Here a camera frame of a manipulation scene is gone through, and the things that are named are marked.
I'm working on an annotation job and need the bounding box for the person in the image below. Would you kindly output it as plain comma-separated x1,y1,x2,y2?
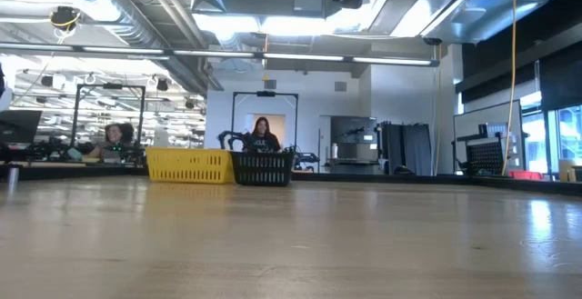
242,115,283,154
85,122,136,160

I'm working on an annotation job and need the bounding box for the black plastic basket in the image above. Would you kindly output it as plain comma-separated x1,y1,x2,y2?
229,151,296,188

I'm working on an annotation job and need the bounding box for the grey metal shelf unit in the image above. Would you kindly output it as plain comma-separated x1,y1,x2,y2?
329,115,381,175

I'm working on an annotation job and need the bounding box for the yellow plastic basket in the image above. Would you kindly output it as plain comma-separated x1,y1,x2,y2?
145,146,236,185

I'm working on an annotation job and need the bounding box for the long ceiling light bar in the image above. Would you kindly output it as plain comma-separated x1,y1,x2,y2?
0,42,440,68

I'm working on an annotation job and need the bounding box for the black pegboard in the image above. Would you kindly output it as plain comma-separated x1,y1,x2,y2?
466,137,507,176

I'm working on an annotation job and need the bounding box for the red storage bin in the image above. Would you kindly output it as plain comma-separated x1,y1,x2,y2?
507,169,545,182

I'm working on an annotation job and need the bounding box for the black computer monitor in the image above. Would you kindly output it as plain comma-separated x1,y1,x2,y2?
0,109,44,145

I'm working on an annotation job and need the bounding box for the yellow container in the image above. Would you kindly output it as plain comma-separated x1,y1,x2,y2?
557,158,577,183

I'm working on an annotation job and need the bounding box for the black gantry frame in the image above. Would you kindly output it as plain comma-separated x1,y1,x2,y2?
230,90,300,153
70,83,146,148

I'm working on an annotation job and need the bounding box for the black metal table frame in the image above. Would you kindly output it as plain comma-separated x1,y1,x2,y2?
0,162,582,198

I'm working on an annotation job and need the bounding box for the round silver duct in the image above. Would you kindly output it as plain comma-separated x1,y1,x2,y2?
40,0,211,96

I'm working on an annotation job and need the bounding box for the silver ventilation duct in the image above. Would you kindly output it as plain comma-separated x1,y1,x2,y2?
367,0,558,45

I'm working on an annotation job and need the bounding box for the black ceiling cable reel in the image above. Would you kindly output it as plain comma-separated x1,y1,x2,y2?
49,5,82,31

